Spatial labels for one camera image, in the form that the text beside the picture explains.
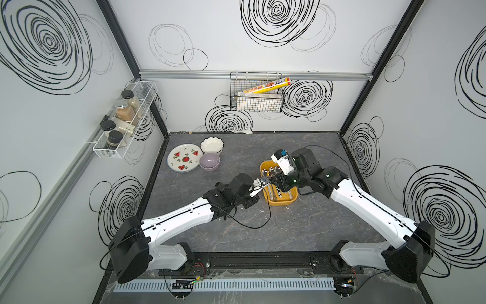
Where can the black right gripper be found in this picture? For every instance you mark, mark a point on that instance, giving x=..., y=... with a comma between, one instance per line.
x=280, y=183

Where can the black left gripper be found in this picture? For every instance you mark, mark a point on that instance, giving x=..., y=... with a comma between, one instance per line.
x=251, y=201

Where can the silver spoon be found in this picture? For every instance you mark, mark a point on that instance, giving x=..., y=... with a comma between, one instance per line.
x=259, y=184

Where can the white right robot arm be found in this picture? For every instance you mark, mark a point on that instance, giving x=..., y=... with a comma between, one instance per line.
x=408, y=246

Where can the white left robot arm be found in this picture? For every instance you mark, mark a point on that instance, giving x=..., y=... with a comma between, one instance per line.
x=140, y=245

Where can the yellow storage box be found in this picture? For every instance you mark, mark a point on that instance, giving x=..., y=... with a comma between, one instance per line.
x=272, y=193

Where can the yellow foil wrap box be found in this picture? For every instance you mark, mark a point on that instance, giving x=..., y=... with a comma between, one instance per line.
x=270, y=86

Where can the purple bowl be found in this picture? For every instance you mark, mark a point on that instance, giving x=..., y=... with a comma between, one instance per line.
x=210, y=162

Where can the white scalloped bowl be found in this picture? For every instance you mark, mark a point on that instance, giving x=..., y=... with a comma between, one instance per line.
x=212, y=145

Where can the watermelon pattern plate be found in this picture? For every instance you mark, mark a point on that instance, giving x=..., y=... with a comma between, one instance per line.
x=184, y=158

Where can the spice jar black lid nearest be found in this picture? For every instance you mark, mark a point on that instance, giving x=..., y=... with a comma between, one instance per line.
x=114, y=139

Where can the spice jar black lid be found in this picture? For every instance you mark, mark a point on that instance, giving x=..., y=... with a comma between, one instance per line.
x=114, y=139
x=107, y=126
x=131, y=99

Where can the spice jar brown contents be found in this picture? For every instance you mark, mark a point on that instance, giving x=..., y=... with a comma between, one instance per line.
x=124, y=111

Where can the spice jar black lid front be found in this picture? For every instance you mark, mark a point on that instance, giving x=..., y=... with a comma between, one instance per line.
x=107, y=126

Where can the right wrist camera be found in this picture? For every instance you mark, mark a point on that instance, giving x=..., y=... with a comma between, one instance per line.
x=284, y=161

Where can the black wire basket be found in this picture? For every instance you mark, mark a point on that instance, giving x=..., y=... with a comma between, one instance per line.
x=267, y=102

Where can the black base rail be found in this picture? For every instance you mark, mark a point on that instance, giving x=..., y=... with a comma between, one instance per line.
x=265, y=262

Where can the white cable duct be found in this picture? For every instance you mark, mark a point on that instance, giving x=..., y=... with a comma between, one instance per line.
x=208, y=285

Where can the clear wall shelf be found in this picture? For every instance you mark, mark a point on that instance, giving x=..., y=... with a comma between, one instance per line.
x=129, y=123

